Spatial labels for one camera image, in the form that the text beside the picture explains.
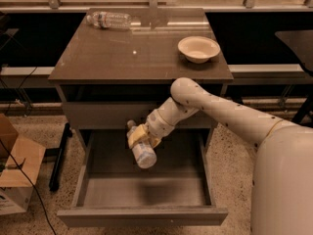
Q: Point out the open grey middle drawer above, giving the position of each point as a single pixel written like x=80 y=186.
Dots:
x=113 y=191

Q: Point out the grey drawer cabinet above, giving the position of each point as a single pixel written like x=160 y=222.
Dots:
x=106 y=77

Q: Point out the clear plastic water bottle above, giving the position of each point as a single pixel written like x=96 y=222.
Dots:
x=102 y=19

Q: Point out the cardboard box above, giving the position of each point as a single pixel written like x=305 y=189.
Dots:
x=21 y=160

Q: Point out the black left table leg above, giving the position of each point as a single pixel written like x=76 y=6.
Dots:
x=58 y=154

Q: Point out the white bowl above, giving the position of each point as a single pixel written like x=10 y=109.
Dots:
x=198 y=49

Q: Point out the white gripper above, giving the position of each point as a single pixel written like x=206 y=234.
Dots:
x=158 y=125

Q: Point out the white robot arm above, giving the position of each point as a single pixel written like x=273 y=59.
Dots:
x=282 y=191

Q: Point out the blue plastic bottle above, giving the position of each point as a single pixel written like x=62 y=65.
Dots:
x=143 y=152

